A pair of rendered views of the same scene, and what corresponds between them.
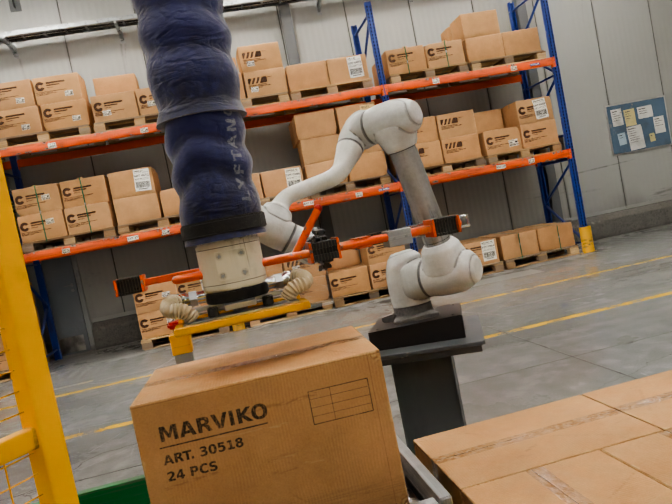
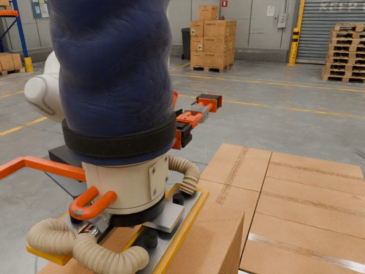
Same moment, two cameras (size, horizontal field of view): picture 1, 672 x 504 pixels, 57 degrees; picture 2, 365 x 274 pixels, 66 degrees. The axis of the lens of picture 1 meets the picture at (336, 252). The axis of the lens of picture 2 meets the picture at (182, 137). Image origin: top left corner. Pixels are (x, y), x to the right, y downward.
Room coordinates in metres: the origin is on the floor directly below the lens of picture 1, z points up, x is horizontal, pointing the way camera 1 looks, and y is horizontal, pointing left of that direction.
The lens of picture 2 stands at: (1.25, 0.67, 1.53)
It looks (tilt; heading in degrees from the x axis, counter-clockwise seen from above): 24 degrees down; 303
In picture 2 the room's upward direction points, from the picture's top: straight up
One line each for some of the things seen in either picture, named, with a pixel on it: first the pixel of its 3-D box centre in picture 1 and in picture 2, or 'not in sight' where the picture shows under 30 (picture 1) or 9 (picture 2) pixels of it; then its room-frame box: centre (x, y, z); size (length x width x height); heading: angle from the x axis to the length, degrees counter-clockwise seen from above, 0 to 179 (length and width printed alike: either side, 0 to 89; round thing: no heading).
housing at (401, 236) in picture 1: (397, 237); (197, 113); (1.74, -0.18, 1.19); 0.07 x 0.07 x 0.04; 11
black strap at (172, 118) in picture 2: (223, 226); (120, 124); (1.66, 0.28, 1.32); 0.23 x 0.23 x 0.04
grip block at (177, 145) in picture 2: (322, 250); (172, 133); (1.70, 0.03, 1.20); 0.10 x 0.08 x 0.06; 11
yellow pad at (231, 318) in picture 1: (241, 310); (165, 222); (1.56, 0.26, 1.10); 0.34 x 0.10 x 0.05; 101
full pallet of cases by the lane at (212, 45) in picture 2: not in sight; (213, 38); (5.30, -7.20, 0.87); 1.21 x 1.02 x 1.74; 99
